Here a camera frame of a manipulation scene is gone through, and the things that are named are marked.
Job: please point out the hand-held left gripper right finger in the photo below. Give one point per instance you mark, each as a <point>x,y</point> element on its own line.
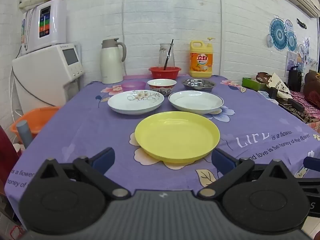
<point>222,160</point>

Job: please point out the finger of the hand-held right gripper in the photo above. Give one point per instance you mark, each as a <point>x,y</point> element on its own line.
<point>312,163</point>

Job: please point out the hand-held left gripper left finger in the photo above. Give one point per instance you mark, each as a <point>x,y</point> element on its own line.
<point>103,158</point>

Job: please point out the yellow plastic plate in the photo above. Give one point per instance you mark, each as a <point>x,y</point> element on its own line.
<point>175,135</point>

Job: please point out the white floral plate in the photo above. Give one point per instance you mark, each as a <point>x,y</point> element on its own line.
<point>130,103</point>

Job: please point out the white blue-rimmed plate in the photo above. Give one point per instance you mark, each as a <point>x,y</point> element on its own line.
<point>195,102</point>

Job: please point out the stainless steel bowl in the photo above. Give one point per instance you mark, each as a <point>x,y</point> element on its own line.
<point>198,85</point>

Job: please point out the purple floral tablecloth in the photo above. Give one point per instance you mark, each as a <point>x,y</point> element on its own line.
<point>87,130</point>

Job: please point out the red patterned blanket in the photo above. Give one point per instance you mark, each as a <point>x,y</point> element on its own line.
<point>312,120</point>

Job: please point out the black flat device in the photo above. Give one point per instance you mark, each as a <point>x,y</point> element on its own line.
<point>296,105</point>

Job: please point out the brown cushion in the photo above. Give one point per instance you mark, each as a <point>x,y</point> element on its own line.
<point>312,87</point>

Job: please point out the orange plastic basin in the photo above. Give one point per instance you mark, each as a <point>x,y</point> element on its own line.
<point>37,120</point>

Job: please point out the white power strip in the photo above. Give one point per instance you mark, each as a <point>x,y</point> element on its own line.
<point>265,95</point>

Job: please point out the purple plastic bowl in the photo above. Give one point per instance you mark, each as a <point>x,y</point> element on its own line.
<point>133,86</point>

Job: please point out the black power adapter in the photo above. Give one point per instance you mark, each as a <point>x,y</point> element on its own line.
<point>275,93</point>

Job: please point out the green box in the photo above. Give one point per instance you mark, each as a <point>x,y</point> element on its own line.
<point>250,83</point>

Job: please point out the grey cylinder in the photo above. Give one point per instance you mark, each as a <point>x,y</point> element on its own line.
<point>24,132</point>

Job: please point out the cream tote bag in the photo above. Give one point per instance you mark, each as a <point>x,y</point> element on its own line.
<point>278,83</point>

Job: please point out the patterned ceramic bowl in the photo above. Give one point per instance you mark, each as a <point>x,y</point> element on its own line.
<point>161,86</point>

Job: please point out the dark red object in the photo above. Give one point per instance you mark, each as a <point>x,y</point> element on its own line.
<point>7,160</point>

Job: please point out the white thermos jug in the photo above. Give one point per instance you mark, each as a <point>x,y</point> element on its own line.
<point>111,62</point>

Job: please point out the yellow detergent bottle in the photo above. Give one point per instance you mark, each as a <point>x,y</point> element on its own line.
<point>201,62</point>

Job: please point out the red plastic basket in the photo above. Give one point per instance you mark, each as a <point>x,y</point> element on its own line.
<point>165,73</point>

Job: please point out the white appliance with screen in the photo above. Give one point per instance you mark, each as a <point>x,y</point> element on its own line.
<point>40,75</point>

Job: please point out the glass pitcher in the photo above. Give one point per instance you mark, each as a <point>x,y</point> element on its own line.
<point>171,57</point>

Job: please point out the black stirring stick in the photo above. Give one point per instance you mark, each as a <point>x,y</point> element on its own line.
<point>168,53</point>

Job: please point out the blue paper fan decoration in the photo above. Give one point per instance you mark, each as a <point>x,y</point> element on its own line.
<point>278,33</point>

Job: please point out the white water ionizer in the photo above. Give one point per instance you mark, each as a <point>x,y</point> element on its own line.
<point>56,22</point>

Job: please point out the small wall picture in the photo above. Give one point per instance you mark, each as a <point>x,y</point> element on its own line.
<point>291,63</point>

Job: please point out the white wall pipe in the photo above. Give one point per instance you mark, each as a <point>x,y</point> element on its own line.
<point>221,30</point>

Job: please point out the black wall hook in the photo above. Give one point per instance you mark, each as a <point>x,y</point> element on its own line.
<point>302,23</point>

